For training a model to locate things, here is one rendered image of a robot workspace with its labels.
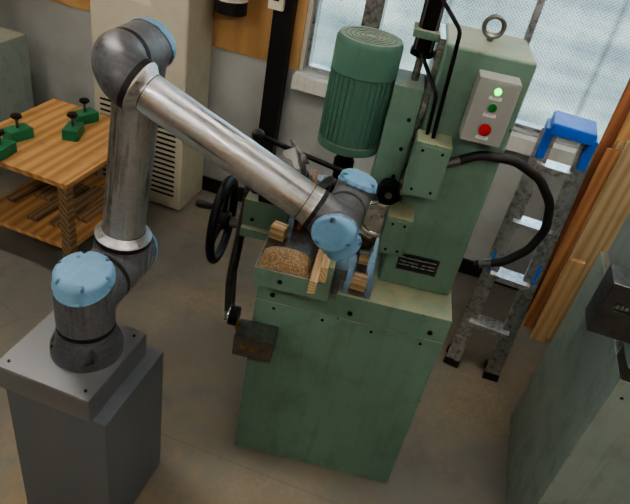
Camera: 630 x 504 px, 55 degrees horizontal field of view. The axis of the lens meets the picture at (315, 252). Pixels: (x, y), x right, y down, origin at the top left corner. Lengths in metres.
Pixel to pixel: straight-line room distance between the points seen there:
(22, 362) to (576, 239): 2.33
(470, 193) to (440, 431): 1.20
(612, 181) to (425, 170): 1.44
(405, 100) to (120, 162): 0.73
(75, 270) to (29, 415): 0.46
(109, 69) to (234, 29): 2.01
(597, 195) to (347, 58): 1.64
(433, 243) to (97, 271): 0.91
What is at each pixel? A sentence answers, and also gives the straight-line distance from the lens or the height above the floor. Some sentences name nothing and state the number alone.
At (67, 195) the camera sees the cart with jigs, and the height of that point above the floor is 0.46.
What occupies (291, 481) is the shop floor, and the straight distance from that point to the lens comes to 2.29.
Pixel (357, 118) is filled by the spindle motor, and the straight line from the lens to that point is 1.64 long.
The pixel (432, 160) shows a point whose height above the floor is 1.26.
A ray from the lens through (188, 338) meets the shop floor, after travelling 2.70.
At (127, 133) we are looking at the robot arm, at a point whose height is 1.24.
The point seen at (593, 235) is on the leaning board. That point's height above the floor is 0.60.
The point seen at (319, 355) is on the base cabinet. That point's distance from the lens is 1.93.
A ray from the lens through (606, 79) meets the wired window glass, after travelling 3.12.
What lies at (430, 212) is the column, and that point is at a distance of 1.72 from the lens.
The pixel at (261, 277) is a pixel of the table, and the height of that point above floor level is 0.87.
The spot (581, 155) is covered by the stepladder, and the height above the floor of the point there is 1.06.
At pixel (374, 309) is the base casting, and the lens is 1.78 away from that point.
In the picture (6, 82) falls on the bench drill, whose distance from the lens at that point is 3.73.
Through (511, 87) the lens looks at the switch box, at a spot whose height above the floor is 1.47.
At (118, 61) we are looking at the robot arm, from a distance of 1.30.
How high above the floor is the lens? 1.90
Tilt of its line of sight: 35 degrees down
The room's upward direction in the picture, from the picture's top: 12 degrees clockwise
